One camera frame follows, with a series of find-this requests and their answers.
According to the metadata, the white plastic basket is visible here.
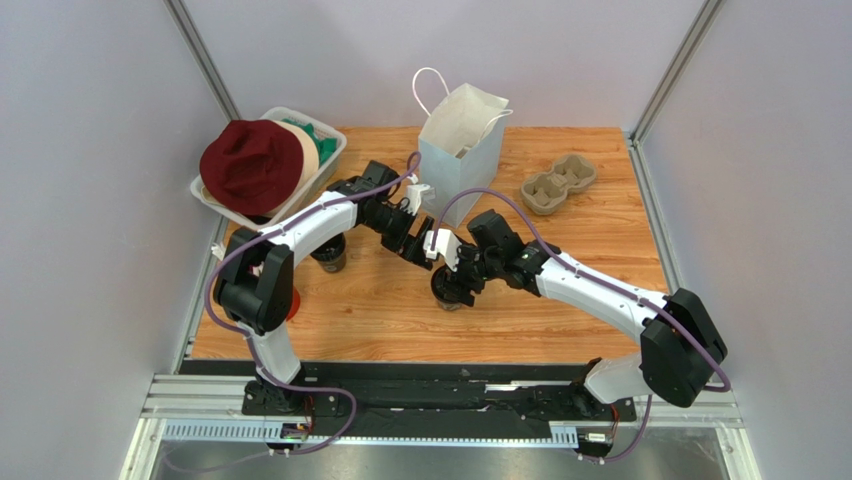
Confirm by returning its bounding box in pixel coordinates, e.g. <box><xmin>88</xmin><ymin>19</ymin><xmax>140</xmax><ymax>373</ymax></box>
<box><xmin>190</xmin><ymin>107</ymin><xmax>346</xmax><ymax>230</ymax></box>

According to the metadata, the white paper bag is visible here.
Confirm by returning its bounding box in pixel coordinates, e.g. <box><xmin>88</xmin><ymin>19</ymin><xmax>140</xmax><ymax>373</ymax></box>
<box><xmin>412</xmin><ymin>67</ymin><xmax>513</xmax><ymax>227</ymax></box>

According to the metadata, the brown pulp cup carrier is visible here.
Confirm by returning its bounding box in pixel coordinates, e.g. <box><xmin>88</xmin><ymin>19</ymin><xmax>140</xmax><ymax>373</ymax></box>
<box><xmin>520</xmin><ymin>154</ymin><xmax>598</xmax><ymax>216</ymax></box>

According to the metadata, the green cloth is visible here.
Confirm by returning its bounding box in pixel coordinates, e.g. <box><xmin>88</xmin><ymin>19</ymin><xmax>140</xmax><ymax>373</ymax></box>
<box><xmin>282</xmin><ymin>119</ymin><xmax>337</xmax><ymax>167</ymax></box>

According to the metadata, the red cup with straws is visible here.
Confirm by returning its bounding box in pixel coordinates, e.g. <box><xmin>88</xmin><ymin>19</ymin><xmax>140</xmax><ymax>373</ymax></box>
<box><xmin>286</xmin><ymin>289</ymin><xmax>301</xmax><ymax>322</ymax></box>

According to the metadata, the black cup lid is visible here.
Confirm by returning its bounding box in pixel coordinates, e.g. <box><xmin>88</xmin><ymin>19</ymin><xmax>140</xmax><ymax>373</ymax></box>
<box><xmin>430</xmin><ymin>266</ymin><xmax>475</xmax><ymax>310</ymax></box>

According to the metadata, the brown coffee cup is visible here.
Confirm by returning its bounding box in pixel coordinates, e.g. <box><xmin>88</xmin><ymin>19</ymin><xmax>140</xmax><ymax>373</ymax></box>
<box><xmin>436</xmin><ymin>300</ymin><xmax>463</xmax><ymax>312</ymax></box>

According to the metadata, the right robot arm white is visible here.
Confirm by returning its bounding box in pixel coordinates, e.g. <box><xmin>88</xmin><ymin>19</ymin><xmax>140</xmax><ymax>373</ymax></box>
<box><xmin>423</xmin><ymin>210</ymin><xmax>728</xmax><ymax>408</ymax></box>

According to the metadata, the beige hat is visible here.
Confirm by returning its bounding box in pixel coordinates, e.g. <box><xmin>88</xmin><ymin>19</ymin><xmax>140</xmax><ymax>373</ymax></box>
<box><xmin>276</xmin><ymin>121</ymin><xmax>319</xmax><ymax>198</ymax></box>

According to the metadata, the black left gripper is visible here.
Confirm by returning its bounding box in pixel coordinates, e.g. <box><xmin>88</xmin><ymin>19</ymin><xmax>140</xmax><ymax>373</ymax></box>
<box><xmin>363</xmin><ymin>204</ymin><xmax>434</xmax><ymax>271</ymax></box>

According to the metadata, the stack of black cups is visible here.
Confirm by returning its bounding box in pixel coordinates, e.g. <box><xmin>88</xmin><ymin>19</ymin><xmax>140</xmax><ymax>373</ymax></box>
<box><xmin>310</xmin><ymin>234</ymin><xmax>347</xmax><ymax>273</ymax></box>

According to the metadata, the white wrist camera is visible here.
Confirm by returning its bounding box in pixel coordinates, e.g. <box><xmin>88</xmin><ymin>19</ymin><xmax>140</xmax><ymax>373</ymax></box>
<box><xmin>400</xmin><ymin>174</ymin><xmax>435</xmax><ymax>215</ymax></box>
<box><xmin>423</xmin><ymin>228</ymin><xmax>462</xmax><ymax>271</ymax></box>

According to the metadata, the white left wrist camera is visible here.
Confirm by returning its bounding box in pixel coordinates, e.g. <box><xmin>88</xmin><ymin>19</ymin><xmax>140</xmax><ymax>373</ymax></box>
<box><xmin>400</xmin><ymin>174</ymin><xmax>435</xmax><ymax>215</ymax></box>

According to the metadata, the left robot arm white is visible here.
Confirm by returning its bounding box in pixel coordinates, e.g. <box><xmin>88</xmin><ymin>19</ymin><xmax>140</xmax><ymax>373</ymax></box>
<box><xmin>205</xmin><ymin>161</ymin><xmax>435</xmax><ymax>394</ymax></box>

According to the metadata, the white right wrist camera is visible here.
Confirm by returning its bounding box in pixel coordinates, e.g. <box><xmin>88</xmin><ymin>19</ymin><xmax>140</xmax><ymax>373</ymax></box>
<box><xmin>423</xmin><ymin>228</ymin><xmax>462</xmax><ymax>271</ymax></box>

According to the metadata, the dark red bucket hat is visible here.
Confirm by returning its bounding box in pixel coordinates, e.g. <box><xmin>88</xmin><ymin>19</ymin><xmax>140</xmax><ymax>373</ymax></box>
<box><xmin>199</xmin><ymin>120</ymin><xmax>305</xmax><ymax>216</ymax></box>

